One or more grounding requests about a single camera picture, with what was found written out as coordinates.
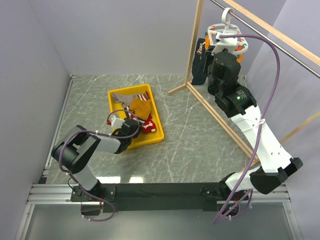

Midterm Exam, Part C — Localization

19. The mustard yellow sock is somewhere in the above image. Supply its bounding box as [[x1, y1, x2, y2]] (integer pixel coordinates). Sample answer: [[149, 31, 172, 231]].
[[129, 98, 151, 121]]

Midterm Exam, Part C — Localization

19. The white round clip hanger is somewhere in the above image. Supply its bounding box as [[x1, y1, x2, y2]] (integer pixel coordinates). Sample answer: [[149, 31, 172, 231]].
[[204, 7, 249, 63]]

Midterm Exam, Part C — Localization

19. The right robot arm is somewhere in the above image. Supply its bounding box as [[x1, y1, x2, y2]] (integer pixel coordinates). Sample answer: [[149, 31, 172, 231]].
[[204, 49, 303, 200]]

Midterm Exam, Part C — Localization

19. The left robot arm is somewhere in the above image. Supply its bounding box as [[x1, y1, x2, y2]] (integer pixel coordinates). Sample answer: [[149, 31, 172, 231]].
[[51, 118, 141, 201]]

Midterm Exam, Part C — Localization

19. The yellow plastic tray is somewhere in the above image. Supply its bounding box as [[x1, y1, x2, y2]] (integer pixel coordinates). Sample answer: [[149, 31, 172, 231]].
[[108, 84, 165, 149]]

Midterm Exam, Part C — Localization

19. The red white patterned sock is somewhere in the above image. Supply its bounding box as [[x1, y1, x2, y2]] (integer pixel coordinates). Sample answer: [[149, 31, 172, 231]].
[[142, 114, 157, 134]]

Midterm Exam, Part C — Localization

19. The navy blue hanging sock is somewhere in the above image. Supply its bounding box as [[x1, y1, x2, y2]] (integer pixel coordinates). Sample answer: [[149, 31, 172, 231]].
[[191, 38, 207, 86]]

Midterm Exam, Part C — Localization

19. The grey sock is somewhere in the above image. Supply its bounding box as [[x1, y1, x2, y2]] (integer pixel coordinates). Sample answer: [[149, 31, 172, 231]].
[[111, 93, 138, 108]]

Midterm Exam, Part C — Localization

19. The metal hanging rod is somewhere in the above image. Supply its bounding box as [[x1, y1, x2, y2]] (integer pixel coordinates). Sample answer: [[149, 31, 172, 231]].
[[211, 0, 320, 78]]

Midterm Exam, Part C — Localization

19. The black base bar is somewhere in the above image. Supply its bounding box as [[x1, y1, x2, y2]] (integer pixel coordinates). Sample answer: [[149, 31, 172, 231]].
[[70, 182, 253, 216]]

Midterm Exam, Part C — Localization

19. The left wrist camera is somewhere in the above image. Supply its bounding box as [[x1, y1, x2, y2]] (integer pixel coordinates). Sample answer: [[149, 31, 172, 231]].
[[106, 114, 125, 129]]

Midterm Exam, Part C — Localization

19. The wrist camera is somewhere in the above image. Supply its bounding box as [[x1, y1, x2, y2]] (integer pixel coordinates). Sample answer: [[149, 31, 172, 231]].
[[106, 114, 125, 129], [211, 32, 238, 56]]

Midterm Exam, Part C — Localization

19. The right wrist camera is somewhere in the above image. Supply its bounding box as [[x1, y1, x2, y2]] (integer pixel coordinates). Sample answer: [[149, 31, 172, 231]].
[[211, 32, 238, 56]]

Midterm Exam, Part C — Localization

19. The wooden rack frame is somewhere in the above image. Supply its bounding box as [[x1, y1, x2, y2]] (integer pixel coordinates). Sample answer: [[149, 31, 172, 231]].
[[167, 0, 320, 176]]

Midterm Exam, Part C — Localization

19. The aluminium rail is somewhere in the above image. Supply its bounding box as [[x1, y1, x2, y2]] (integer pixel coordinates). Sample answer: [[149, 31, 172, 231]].
[[14, 73, 76, 240]]

